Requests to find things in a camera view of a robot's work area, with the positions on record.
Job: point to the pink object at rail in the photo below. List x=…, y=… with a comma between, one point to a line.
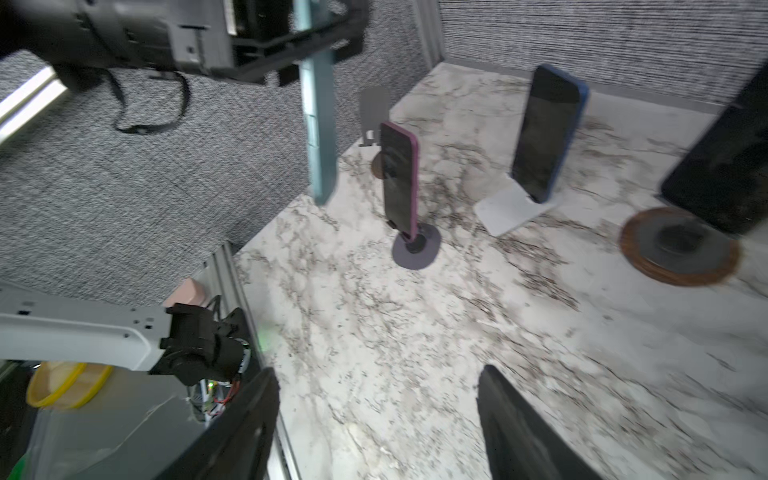
x=189, y=292

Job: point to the wooden round-base phone stand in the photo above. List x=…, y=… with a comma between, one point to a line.
x=674, y=247

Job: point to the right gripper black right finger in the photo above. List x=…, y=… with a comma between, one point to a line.
x=519, y=443

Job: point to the teal-edged smartphone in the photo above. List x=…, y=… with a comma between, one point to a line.
x=317, y=89

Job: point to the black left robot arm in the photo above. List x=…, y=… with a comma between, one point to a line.
x=83, y=42

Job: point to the grey stand with wooden base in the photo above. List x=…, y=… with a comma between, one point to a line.
x=374, y=108

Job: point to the pink-edged smartphone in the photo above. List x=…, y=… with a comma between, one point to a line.
x=400, y=164

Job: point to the white folding phone stand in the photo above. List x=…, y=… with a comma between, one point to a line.
x=508, y=208

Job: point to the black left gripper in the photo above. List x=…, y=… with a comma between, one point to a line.
x=276, y=36

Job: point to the yellow tape roll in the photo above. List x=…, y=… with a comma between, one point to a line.
x=66, y=385

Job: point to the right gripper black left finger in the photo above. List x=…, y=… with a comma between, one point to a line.
x=237, y=444

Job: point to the blue-edged smartphone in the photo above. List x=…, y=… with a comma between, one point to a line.
x=553, y=112

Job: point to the purple round-base phone stand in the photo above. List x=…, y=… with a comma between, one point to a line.
x=419, y=253

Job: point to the black smartphone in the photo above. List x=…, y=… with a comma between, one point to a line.
x=723, y=178

